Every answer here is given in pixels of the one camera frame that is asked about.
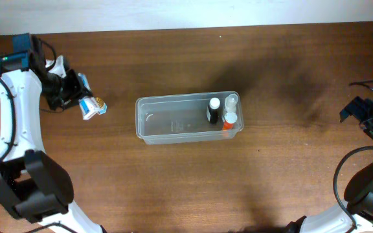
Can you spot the white translucent bottle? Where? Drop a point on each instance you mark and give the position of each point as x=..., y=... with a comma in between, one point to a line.
x=230, y=104

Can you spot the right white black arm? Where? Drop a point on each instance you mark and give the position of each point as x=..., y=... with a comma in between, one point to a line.
x=353, y=212

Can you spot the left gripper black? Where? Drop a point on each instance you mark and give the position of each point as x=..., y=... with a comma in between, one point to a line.
x=81, y=91

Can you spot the orange tube white cap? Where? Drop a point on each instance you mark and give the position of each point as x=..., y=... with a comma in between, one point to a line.
x=229, y=120

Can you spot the clear plastic container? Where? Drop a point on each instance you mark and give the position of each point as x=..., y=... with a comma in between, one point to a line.
x=182, y=118

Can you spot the black bottle white cap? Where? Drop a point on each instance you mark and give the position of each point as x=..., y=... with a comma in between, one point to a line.
x=212, y=110

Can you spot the gold lid small jar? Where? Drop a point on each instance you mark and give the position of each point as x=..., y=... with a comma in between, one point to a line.
x=102, y=107

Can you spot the white Panadol box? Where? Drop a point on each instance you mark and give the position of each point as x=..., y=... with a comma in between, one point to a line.
x=88, y=104

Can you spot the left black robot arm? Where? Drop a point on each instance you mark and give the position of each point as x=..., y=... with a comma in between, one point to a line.
x=32, y=185

